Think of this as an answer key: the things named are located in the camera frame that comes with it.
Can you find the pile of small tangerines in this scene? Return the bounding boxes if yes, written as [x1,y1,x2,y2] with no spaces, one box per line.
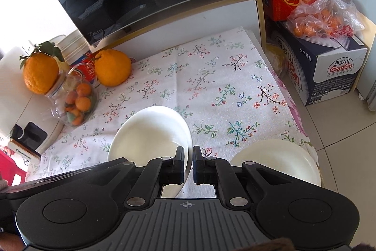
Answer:
[64,82,96,126]

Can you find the clear glass jar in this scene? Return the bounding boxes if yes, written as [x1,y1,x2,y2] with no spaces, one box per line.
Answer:
[44,63,99,127]

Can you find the white plate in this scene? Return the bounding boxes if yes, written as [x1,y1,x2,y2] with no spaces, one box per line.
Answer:
[229,139,321,187]

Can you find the plastic bag of oranges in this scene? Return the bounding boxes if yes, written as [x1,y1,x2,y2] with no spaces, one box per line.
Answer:
[287,0,365,39]

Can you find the white bowl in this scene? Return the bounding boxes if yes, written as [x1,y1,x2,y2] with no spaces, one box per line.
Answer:
[106,106,192,199]

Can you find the large orange citrus with leaves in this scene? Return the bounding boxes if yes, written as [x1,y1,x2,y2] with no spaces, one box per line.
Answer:
[19,41,65,95]

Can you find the white stacked paper cups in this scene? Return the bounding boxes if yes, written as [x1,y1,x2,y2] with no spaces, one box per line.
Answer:
[48,33,92,63]

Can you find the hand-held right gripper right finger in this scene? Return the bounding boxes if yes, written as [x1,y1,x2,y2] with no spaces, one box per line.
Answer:
[192,146,294,207]

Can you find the pink floral cloth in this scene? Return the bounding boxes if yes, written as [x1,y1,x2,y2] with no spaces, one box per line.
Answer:
[282,69,314,151]

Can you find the large orange citrus fruit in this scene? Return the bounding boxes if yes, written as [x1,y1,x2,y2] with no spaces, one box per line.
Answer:
[93,49,132,88]

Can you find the person's left hand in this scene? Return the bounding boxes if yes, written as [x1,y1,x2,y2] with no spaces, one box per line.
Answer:
[0,232,24,251]

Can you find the dark blue cardboard box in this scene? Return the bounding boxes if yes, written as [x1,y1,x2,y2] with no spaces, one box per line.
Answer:
[270,20,369,107]

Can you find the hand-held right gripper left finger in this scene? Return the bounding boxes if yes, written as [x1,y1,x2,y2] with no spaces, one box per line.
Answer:
[88,147,185,207]

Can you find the white kitchen appliance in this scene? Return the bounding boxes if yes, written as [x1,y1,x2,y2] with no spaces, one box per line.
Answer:
[0,47,69,158]

